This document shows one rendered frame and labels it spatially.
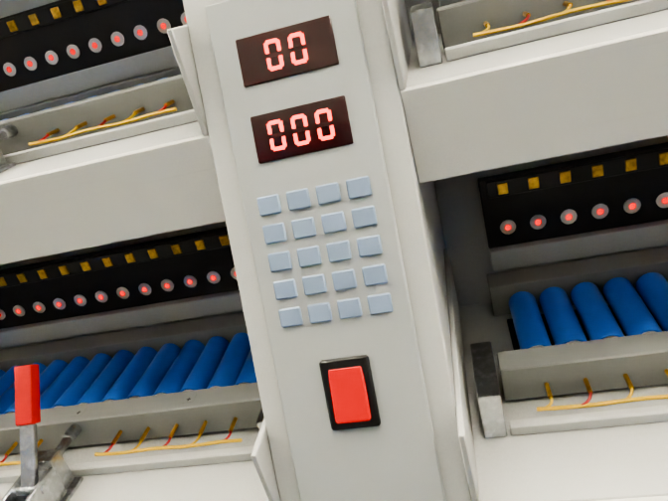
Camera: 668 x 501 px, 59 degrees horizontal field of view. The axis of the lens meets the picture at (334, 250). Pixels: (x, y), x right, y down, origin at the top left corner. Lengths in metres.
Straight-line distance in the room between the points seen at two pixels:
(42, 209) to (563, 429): 0.30
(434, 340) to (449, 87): 0.11
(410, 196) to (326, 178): 0.04
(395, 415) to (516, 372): 0.09
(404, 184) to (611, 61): 0.10
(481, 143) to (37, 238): 0.24
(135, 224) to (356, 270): 0.12
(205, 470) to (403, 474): 0.13
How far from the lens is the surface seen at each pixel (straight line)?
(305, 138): 0.27
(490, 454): 0.33
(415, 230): 0.27
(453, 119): 0.28
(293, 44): 0.28
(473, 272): 0.47
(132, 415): 0.42
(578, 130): 0.29
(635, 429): 0.35
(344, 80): 0.28
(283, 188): 0.28
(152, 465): 0.40
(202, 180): 0.30
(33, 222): 0.36
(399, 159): 0.27
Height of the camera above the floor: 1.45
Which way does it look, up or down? 3 degrees down
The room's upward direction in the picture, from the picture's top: 11 degrees counter-clockwise
